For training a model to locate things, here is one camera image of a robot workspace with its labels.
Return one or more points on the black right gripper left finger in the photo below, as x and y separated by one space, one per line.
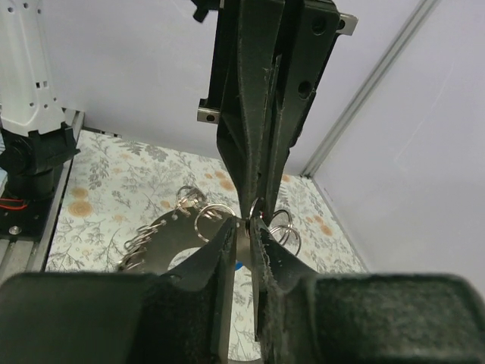
181 316

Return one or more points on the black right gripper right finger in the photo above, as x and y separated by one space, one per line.
302 316

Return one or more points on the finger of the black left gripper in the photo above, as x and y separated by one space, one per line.
243 132
305 37

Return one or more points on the large silver keyring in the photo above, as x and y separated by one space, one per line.
191 225

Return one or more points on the floral table mat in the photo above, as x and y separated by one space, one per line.
117 185

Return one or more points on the left aluminium frame post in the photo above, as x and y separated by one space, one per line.
408 30

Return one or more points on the aluminium mounting rail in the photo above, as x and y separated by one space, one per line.
41 212

